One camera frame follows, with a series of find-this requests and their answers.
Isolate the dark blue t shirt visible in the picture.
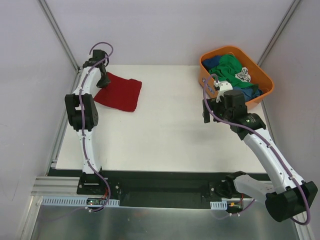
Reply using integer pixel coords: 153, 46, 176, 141
201, 55, 222, 71

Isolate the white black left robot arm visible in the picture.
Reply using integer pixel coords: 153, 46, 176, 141
64, 49, 111, 175

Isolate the right grey cable duct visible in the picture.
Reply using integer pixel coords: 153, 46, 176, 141
210, 200, 228, 211

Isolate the aluminium frame rail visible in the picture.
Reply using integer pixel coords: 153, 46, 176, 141
31, 176, 276, 201

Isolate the left grey cable duct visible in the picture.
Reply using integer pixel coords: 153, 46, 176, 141
41, 196, 120, 208

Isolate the red t shirt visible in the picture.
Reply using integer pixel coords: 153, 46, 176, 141
93, 72, 142, 113

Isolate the green t shirt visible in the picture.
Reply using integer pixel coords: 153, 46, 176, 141
208, 54, 259, 90

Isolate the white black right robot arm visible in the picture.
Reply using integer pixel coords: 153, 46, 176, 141
202, 80, 318, 226

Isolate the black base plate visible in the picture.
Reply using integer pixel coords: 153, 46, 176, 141
76, 170, 228, 209

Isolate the orange plastic bin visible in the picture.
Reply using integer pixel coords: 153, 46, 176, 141
198, 45, 274, 109

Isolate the grey cable duct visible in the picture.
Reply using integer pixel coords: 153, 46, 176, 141
41, 196, 120, 208
210, 200, 228, 211

